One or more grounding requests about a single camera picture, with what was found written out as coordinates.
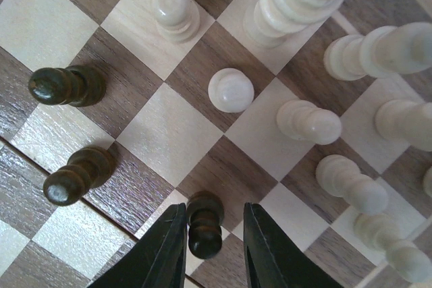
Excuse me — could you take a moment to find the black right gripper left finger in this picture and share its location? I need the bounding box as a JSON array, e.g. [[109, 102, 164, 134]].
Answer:
[[90, 203, 187, 287]]

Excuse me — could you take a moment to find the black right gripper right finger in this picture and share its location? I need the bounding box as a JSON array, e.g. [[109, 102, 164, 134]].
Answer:
[[243, 202, 341, 288]]

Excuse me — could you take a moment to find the dark brown pawn chess piece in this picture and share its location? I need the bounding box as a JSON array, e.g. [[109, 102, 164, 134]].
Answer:
[[186, 191, 225, 260], [43, 145, 116, 206], [28, 65, 106, 107]]

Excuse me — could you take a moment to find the white pawn chess piece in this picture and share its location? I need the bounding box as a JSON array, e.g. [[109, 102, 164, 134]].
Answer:
[[208, 68, 254, 113], [276, 99, 342, 145], [315, 154, 389, 215], [151, 0, 200, 43]]

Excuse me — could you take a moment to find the wooden chessboard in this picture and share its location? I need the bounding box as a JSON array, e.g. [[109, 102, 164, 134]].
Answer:
[[1, 0, 431, 287]]

